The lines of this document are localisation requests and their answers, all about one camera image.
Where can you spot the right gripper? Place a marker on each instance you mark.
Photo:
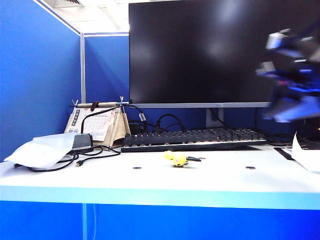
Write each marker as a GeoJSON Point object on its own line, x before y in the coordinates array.
{"type": "Point", "coordinates": [300, 70]}

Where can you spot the yellow black pichu doll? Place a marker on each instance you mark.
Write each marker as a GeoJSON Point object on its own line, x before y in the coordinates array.
{"type": "Point", "coordinates": [178, 160]}

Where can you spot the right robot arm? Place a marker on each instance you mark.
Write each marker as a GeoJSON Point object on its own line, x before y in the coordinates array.
{"type": "Point", "coordinates": [295, 110]}

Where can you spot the black computer monitor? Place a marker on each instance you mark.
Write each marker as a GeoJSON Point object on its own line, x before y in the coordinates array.
{"type": "Point", "coordinates": [195, 50]}

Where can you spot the grey monitor stand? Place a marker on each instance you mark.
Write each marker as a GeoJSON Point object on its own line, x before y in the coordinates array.
{"type": "Point", "coordinates": [209, 118]}

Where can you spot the black device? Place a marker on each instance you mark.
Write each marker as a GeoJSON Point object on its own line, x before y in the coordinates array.
{"type": "Point", "coordinates": [312, 140]}

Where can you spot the white paper sheet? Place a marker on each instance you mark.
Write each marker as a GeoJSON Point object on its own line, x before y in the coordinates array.
{"type": "Point", "coordinates": [305, 157]}

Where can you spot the black mechanical keyboard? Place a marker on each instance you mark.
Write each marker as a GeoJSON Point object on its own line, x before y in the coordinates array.
{"type": "Point", "coordinates": [190, 140]}

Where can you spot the black power adapter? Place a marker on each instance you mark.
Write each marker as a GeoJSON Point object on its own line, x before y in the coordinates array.
{"type": "Point", "coordinates": [135, 128]}

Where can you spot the beige canvas calendar stand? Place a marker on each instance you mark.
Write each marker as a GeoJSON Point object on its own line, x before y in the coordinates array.
{"type": "Point", "coordinates": [120, 130]}

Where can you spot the wooden calendar rod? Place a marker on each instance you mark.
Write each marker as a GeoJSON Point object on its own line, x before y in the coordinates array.
{"type": "Point", "coordinates": [107, 104]}

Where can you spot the white desk calendar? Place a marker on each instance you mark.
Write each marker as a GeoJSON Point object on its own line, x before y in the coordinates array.
{"type": "Point", "coordinates": [96, 125]}

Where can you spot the grey black usb hub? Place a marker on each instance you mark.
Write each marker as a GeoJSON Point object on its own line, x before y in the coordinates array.
{"type": "Point", "coordinates": [81, 142]}

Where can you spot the white plastic bag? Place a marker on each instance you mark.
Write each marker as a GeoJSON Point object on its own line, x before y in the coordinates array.
{"type": "Point", "coordinates": [40, 150]}

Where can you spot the pale desk leg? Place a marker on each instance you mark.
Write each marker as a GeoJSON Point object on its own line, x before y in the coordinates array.
{"type": "Point", "coordinates": [84, 222]}

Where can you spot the aluminium partition post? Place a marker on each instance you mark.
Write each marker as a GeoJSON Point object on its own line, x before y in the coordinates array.
{"type": "Point", "coordinates": [83, 70]}

